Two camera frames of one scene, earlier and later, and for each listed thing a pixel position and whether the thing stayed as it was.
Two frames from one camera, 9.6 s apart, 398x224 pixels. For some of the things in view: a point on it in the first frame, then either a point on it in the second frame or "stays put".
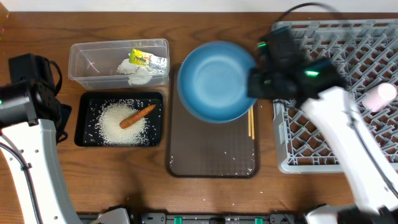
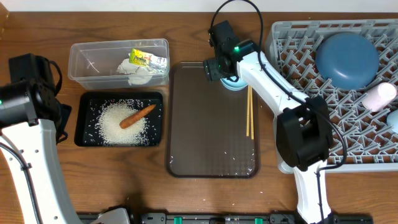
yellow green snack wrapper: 155,62 stays put
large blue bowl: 212,83 → 347,61
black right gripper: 257,84 → 210,69
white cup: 377,99 stays put
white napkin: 138,74 stays put
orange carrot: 135,116 stays put
